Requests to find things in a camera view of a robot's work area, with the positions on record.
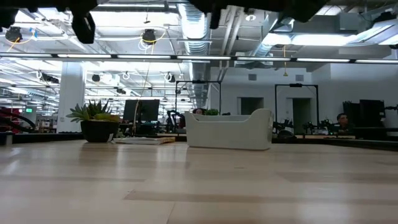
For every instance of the grey plastic bin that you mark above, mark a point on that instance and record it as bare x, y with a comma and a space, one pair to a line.
230, 133

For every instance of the silver ventilation duct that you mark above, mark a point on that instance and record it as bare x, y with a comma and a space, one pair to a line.
197, 31

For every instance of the dark background monitor pair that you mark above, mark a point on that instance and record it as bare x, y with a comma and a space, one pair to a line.
371, 112

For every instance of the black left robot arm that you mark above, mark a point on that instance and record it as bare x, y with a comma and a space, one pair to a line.
6, 17

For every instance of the long ceiling light bar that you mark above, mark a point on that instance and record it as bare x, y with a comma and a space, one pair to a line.
202, 57

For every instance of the green background plant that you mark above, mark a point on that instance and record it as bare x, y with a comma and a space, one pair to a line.
212, 112

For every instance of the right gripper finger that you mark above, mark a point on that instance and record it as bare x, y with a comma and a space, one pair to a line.
215, 18

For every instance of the potted succulent plant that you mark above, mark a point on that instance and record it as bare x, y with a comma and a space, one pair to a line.
98, 130

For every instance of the person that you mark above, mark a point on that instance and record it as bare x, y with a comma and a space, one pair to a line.
342, 119
198, 111

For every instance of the black background monitor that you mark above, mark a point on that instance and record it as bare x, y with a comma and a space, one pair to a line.
146, 110

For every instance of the white column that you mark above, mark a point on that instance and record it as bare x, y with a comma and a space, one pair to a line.
71, 93

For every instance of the black aluminium table frame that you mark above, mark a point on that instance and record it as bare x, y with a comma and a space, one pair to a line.
367, 144

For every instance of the white rectangular notebook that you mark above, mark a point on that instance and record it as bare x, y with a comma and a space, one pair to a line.
143, 140

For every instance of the black background rig frame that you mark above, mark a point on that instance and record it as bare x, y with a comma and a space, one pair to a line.
199, 81
295, 85

